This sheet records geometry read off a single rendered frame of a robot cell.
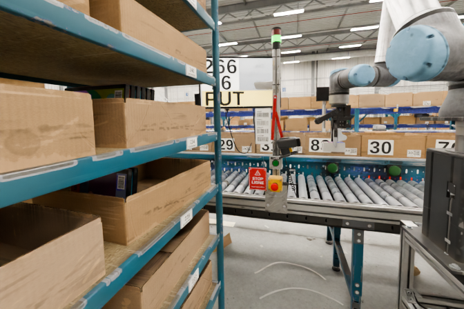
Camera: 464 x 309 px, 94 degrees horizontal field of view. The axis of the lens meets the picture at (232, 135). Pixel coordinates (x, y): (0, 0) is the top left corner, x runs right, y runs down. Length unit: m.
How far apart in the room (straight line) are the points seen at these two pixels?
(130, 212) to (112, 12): 0.40
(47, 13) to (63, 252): 0.31
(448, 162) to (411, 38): 0.40
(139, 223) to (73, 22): 0.39
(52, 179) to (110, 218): 0.22
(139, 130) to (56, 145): 0.17
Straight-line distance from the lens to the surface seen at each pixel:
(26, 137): 0.37
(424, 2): 0.91
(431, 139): 2.00
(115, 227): 0.54
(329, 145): 1.18
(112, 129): 0.49
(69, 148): 0.40
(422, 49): 0.79
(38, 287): 0.41
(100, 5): 0.55
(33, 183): 0.33
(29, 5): 0.35
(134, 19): 0.54
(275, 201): 1.27
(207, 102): 1.27
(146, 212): 0.55
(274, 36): 1.25
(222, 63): 1.32
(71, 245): 0.41
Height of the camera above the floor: 1.20
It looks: 5 degrees down
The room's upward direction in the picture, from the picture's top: 1 degrees counter-clockwise
